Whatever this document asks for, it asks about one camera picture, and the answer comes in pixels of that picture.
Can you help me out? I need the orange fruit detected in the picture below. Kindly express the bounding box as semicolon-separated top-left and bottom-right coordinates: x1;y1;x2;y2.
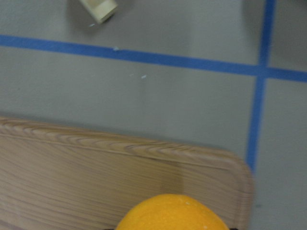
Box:
116;194;229;230

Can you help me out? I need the wood grain tray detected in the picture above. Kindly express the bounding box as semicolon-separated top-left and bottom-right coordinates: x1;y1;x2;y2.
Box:
0;117;254;230

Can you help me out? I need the crossing blue tape strip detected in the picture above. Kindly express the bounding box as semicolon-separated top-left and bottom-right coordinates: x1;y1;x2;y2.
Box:
0;35;307;83

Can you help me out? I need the long blue tape strip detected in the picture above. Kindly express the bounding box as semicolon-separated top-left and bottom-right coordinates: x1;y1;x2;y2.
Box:
245;0;276;173

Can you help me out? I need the wooden dish rack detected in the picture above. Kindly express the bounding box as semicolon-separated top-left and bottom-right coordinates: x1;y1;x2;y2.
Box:
79;0;118;24

